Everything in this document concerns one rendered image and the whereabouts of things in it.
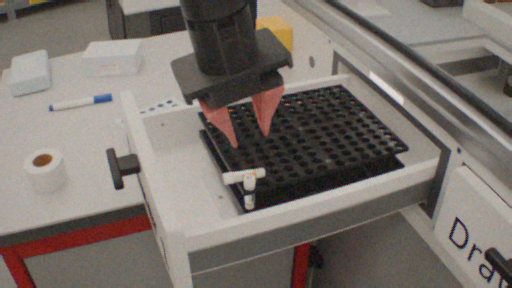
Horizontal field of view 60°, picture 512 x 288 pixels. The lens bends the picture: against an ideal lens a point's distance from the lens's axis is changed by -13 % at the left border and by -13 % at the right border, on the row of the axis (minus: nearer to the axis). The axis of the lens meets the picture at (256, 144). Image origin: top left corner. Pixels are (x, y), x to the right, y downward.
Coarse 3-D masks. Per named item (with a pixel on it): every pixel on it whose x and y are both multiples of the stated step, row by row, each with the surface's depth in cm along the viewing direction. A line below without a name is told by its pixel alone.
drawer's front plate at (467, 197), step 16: (464, 176) 51; (448, 192) 55; (464, 192) 52; (480, 192) 49; (448, 208) 55; (464, 208) 52; (480, 208) 49; (496, 208) 47; (448, 224) 56; (464, 224) 52; (480, 224) 50; (496, 224) 47; (448, 240) 56; (480, 240) 50; (496, 240) 48; (464, 256) 53; (480, 256) 51; (496, 272) 48
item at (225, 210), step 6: (204, 174) 65; (210, 174) 65; (204, 180) 65; (210, 180) 64; (216, 180) 64; (210, 186) 63; (216, 186) 63; (210, 192) 63; (216, 192) 62; (222, 192) 62; (216, 198) 61; (222, 198) 61; (216, 204) 61; (222, 204) 60; (228, 204) 60; (222, 210) 59; (228, 210) 59; (222, 216) 59; (228, 216) 58; (234, 216) 58
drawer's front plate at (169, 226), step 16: (128, 96) 66; (128, 112) 62; (128, 128) 61; (144, 128) 59; (128, 144) 69; (144, 144) 56; (144, 160) 54; (144, 176) 54; (160, 176) 52; (144, 192) 59; (160, 192) 50; (160, 208) 48; (160, 224) 49; (176, 224) 46; (160, 240) 54; (176, 240) 46; (176, 256) 47; (176, 272) 49
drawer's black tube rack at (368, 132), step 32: (288, 96) 71; (320, 96) 72; (352, 96) 71; (256, 128) 65; (288, 128) 69; (320, 128) 64; (352, 128) 65; (384, 128) 65; (256, 160) 59; (288, 160) 59; (320, 160) 59; (352, 160) 60; (384, 160) 63; (288, 192) 58; (320, 192) 59
